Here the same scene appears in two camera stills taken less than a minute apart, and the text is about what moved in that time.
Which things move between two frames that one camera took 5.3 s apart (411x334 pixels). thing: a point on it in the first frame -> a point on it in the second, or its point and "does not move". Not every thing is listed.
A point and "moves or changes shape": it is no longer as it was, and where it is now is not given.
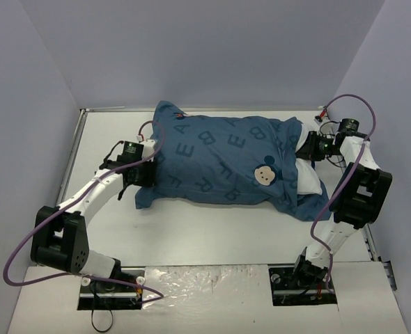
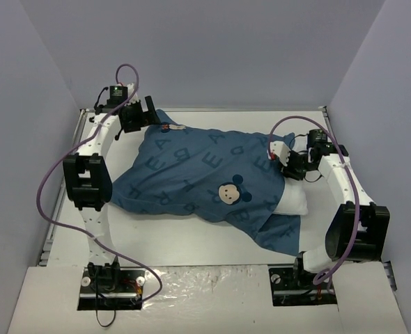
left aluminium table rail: (70, 156) does not move
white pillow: (308, 181) -> (292, 200)
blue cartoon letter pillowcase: (226, 159) moves or changes shape
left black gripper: (150, 174) -> (144, 113)
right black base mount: (287, 291) does not move
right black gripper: (308, 147) -> (290, 168)
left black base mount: (98, 294) does not move
